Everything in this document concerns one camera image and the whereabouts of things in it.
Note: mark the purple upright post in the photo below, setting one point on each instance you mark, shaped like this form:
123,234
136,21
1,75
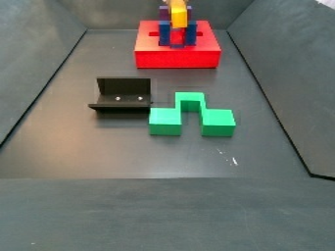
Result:
188,12
163,13

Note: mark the blue left upright post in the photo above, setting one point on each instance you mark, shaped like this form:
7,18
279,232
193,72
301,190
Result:
164,33

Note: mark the purple left upright post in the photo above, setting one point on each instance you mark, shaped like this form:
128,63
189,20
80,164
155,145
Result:
163,13

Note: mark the purple right upright post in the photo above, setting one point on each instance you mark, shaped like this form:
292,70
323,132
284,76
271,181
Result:
188,12

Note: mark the red board base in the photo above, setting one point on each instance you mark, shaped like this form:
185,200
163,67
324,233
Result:
152,56

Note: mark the blue upright post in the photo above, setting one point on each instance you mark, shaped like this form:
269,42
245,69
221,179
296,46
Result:
164,33
189,34

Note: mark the blue right upright post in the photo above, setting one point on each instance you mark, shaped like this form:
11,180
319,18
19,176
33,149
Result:
189,34

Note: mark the green zigzag block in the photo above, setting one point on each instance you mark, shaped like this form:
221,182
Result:
165,121

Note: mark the yellow rectangular block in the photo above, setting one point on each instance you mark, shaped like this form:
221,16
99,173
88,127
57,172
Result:
177,13

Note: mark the black angled bracket holder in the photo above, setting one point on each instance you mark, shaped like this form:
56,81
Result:
123,93

